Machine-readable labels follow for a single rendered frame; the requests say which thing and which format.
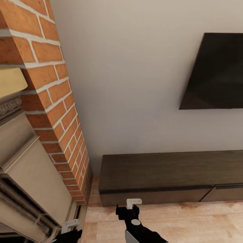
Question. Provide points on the cabinet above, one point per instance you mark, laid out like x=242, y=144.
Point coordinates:
x=171, y=177

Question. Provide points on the wood fireplace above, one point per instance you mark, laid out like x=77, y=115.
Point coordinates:
x=34, y=201

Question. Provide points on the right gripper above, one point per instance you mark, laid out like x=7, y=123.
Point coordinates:
x=123, y=212

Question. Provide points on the wall mounted tv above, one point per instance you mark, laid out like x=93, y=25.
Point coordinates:
x=216, y=79

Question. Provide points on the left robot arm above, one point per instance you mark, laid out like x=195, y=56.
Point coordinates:
x=67, y=236

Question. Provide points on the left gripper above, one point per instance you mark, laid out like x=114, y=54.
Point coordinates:
x=71, y=236

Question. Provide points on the countertop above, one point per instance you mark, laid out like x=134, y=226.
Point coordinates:
x=11, y=80

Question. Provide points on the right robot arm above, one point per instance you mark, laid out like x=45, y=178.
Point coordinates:
x=136, y=232

